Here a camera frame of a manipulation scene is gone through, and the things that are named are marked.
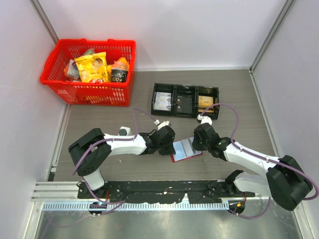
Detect yellow snack bag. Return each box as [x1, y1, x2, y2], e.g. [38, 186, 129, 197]
[75, 52, 109, 83]

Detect silver VIP cards stack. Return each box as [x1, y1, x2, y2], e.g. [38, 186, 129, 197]
[154, 92, 171, 111]

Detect red leather card holder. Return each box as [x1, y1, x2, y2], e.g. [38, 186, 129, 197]
[170, 137, 202, 163]

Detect black VIP cards stack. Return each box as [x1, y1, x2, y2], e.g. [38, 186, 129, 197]
[176, 95, 192, 114]

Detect red plastic shopping basket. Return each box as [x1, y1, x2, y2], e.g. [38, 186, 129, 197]
[39, 38, 136, 107]

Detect white plastic bottle black cap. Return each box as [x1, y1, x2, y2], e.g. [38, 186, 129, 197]
[118, 126, 132, 136]

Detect gold VIP cards stack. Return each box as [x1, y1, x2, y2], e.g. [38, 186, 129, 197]
[198, 96, 214, 113]

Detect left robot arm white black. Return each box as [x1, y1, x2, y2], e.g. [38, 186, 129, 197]
[68, 125, 175, 198]

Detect orange snack bag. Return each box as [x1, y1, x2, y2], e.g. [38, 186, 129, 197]
[112, 57, 130, 71]

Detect black three-compartment card tray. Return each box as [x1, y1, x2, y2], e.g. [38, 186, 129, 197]
[151, 83, 219, 120]

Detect black instant noodle cup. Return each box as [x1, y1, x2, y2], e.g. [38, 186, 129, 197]
[111, 69, 128, 83]

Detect blue and white small box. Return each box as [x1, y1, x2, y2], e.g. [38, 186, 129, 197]
[64, 59, 80, 80]

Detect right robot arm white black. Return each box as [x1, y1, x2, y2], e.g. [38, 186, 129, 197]
[192, 123, 314, 211]

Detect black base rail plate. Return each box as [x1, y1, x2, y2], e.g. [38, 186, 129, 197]
[77, 179, 255, 204]

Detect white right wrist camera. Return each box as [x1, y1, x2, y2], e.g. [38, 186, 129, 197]
[197, 115, 212, 125]

